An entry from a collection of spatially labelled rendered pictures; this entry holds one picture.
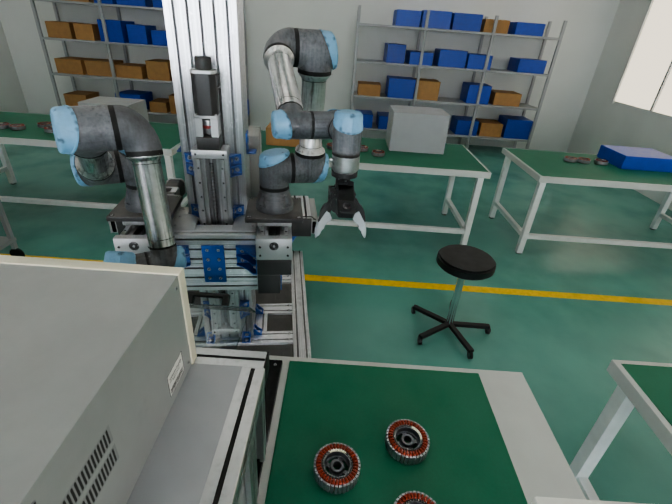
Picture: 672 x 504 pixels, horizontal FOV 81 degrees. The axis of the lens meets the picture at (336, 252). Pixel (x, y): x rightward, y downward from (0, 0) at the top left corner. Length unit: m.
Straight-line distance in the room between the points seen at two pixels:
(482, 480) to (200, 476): 0.72
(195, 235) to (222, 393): 0.98
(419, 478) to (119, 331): 0.79
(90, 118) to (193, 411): 0.78
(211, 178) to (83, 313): 1.11
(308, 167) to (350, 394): 0.83
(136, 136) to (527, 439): 1.33
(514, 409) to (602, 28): 7.45
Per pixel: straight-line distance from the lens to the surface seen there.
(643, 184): 4.12
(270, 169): 1.52
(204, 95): 1.59
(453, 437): 1.21
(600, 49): 8.36
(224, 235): 1.63
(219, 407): 0.74
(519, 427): 1.31
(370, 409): 1.21
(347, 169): 1.05
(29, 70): 9.13
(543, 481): 1.24
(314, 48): 1.42
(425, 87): 6.91
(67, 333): 0.63
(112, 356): 0.57
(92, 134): 1.20
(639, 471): 2.51
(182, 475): 0.69
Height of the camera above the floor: 1.69
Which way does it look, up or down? 30 degrees down
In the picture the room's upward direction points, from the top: 4 degrees clockwise
